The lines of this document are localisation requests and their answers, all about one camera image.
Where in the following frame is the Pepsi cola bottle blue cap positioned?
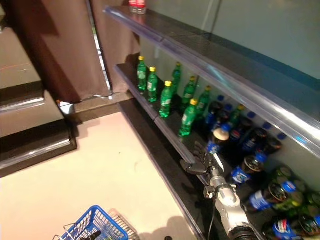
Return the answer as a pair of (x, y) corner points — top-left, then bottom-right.
(212, 104), (233, 131)
(229, 152), (267, 186)
(262, 217), (305, 240)
(257, 133), (287, 163)
(239, 121), (272, 155)
(246, 181), (297, 213)
(228, 111), (256, 145)
(206, 124), (231, 156)
(204, 94), (225, 126)

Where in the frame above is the dark side shelf base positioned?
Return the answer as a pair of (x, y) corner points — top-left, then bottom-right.
(0, 119), (78, 179)

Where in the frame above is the black shelf board clear strip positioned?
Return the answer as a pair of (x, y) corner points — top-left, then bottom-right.
(103, 5), (176, 48)
(154, 94), (320, 240)
(161, 24), (320, 161)
(113, 63), (176, 121)

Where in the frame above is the dark side shelf board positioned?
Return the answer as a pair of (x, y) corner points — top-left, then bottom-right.
(0, 81), (46, 113)

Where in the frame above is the dark brown shelf end panel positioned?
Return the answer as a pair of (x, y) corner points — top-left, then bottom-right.
(4, 0), (83, 105)

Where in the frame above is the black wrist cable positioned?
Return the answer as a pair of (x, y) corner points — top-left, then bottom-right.
(206, 194), (218, 240)

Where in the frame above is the water bottle red label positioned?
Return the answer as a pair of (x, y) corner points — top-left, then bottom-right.
(136, 0), (147, 15)
(128, 0), (139, 14)

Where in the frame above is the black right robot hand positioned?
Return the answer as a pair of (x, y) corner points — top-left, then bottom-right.
(179, 141), (225, 179)

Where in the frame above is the blue plastic shopping basket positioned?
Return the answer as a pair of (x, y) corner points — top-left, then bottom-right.
(52, 204), (129, 240)

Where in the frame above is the brown fabric curtain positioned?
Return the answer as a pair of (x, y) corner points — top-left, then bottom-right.
(9, 0), (141, 105)

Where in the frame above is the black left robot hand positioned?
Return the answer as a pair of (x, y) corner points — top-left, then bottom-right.
(84, 229), (102, 240)

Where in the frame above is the black slotted shelf upright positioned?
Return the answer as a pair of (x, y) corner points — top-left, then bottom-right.
(209, 0), (224, 35)

